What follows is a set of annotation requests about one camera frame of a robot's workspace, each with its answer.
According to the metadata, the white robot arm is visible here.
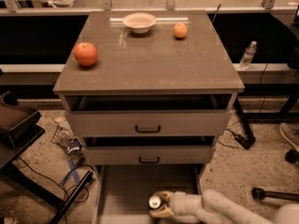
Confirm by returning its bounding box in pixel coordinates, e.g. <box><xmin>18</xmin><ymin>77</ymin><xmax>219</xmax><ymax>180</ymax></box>
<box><xmin>148</xmin><ymin>189</ymin><xmax>299</xmax><ymax>224</ymax></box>

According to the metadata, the clear plastic water bottle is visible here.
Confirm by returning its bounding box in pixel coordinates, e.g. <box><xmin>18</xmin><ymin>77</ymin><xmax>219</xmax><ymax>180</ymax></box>
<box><xmin>239</xmin><ymin>41</ymin><xmax>257</xmax><ymax>70</ymax></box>

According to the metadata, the black pole with knob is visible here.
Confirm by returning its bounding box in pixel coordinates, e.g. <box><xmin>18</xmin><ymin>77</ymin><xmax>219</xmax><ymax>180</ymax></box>
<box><xmin>251</xmin><ymin>188</ymin><xmax>299</xmax><ymax>202</ymax></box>

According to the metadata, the red apple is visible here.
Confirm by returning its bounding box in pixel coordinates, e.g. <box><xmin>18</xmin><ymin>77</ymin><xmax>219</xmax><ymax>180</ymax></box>
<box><xmin>73</xmin><ymin>42</ymin><xmax>98</xmax><ymax>67</ymax></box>

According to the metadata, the black bar on floor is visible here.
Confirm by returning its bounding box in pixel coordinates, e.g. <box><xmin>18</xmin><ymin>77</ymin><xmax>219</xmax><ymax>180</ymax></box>
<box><xmin>50</xmin><ymin>171</ymin><xmax>93</xmax><ymax>224</ymax></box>

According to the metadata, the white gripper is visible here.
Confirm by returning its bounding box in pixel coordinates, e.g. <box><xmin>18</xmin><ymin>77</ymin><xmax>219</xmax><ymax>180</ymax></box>
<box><xmin>149</xmin><ymin>190</ymin><xmax>203</xmax><ymax>218</ymax></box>

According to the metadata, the black caster wheel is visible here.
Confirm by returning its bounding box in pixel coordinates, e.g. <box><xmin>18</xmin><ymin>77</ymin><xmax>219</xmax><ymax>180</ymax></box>
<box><xmin>285</xmin><ymin>149</ymin><xmax>299</xmax><ymax>163</ymax></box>

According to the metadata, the grey shoe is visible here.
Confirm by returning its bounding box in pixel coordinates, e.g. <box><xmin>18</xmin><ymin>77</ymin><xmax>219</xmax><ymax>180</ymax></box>
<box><xmin>279</xmin><ymin>122</ymin><xmax>299</xmax><ymax>152</ymax></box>

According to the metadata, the pepsi can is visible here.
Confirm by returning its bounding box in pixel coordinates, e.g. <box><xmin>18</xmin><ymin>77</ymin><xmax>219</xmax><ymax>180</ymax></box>
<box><xmin>148</xmin><ymin>194</ymin><xmax>163</xmax><ymax>210</ymax></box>

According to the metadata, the black cable on floor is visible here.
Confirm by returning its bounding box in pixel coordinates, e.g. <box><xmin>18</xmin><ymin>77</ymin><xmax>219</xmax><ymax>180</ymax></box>
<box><xmin>15</xmin><ymin>156</ymin><xmax>96</xmax><ymax>205</ymax></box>

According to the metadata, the open bottom drawer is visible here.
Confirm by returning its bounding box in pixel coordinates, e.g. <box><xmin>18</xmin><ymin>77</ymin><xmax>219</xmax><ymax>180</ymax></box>
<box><xmin>93</xmin><ymin>164</ymin><xmax>204</xmax><ymax>224</ymax></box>

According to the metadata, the grey drawer cabinet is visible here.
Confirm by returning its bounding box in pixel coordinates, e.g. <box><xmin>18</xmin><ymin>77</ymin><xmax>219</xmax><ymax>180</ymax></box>
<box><xmin>51</xmin><ymin>10</ymin><xmax>245</xmax><ymax>166</ymax></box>

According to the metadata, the top grey drawer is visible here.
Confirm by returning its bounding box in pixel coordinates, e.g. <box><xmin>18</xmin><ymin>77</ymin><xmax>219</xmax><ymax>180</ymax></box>
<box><xmin>65</xmin><ymin>111</ymin><xmax>232</xmax><ymax>137</ymax></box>

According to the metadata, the middle grey drawer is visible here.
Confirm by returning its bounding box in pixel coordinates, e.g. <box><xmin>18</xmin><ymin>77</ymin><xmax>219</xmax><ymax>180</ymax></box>
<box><xmin>82</xmin><ymin>136</ymin><xmax>215</xmax><ymax>165</ymax></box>

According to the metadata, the grey drawer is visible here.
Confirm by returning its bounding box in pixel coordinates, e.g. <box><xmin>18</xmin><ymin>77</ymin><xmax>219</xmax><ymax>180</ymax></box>
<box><xmin>65</xmin><ymin>111</ymin><xmax>232</xmax><ymax>137</ymax></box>
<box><xmin>82</xmin><ymin>136</ymin><xmax>215</xmax><ymax>165</ymax></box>

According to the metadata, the wire basket on floor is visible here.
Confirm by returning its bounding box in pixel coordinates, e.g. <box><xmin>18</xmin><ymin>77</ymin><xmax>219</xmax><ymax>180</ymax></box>
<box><xmin>51</xmin><ymin>117</ymin><xmax>82</xmax><ymax>156</ymax></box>

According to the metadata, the orange fruit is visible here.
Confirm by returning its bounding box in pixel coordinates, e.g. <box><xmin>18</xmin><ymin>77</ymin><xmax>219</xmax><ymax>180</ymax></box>
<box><xmin>174</xmin><ymin>22</ymin><xmax>188</xmax><ymax>39</ymax></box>

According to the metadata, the white paper bowl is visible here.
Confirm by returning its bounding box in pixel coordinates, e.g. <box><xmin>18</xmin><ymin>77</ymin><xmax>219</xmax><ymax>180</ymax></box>
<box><xmin>122</xmin><ymin>12</ymin><xmax>156</xmax><ymax>34</ymax></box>

